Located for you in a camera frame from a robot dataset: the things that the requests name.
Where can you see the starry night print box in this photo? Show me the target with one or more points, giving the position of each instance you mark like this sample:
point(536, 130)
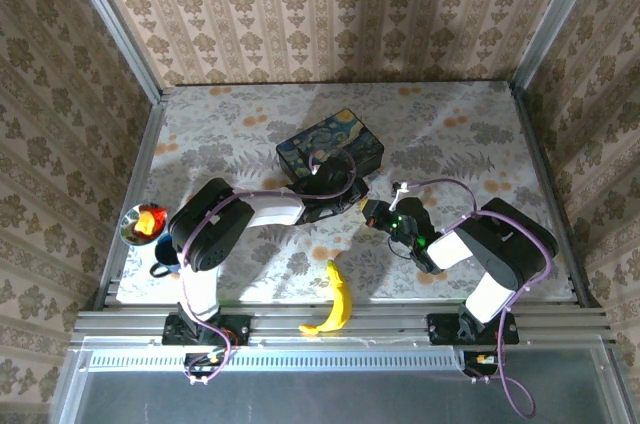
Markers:
point(330, 144)

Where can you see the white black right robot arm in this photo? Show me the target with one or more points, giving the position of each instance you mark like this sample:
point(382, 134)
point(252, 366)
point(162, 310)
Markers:
point(505, 249)

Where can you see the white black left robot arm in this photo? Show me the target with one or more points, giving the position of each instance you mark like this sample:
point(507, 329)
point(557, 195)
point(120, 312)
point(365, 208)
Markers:
point(215, 229)

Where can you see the floral patterned table cover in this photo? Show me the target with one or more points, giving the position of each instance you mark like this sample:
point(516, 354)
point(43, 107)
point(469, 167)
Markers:
point(325, 244)

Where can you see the yellow banana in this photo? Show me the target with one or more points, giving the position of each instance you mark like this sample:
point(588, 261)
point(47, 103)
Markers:
point(340, 299)

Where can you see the black power connector block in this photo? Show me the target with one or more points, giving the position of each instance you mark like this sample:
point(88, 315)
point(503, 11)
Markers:
point(205, 364)
point(481, 363)

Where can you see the blue mug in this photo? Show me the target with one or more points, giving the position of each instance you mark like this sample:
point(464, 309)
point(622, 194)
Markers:
point(165, 256)

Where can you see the grey sheet metal panel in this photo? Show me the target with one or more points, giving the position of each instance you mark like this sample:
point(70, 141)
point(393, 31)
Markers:
point(325, 399)

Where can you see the red yellow toy fruit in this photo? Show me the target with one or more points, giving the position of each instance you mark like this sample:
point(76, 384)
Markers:
point(147, 221)

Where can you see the shiny metal bowl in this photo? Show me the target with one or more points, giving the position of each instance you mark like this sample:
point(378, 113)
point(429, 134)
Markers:
point(131, 234)

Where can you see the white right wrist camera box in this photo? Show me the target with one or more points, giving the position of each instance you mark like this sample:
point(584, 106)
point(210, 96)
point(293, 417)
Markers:
point(400, 191)

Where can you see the aluminium mounting rail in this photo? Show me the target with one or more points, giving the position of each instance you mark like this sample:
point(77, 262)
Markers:
point(350, 324)

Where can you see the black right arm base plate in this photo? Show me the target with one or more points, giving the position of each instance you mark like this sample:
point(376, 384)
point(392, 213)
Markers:
point(445, 331)

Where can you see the aluminium side frame rail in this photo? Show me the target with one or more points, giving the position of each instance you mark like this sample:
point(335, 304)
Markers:
point(142, 169)
point(545, 169)

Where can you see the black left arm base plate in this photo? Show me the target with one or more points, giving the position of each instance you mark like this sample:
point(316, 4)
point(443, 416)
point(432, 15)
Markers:
point(235, 331)

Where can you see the aluminium frame post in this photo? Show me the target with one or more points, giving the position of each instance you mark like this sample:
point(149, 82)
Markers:
point(555, 19)
point(115, 24)

